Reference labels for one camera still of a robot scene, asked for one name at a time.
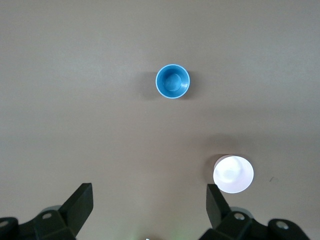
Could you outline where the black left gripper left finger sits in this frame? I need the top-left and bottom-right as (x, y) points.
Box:
(0, 182), (94, 240)

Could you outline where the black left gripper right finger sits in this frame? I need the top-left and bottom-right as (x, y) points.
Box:
(197, 183), (311, 240)

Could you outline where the blue plastic cup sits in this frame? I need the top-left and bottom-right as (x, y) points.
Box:
(155, 63), (191, 100)

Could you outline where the pale pink bowl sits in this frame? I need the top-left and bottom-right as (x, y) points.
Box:
(212, 154), (255, 194)

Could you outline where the brown table cover mat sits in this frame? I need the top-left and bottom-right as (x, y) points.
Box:
(0, 0), (320, 240)

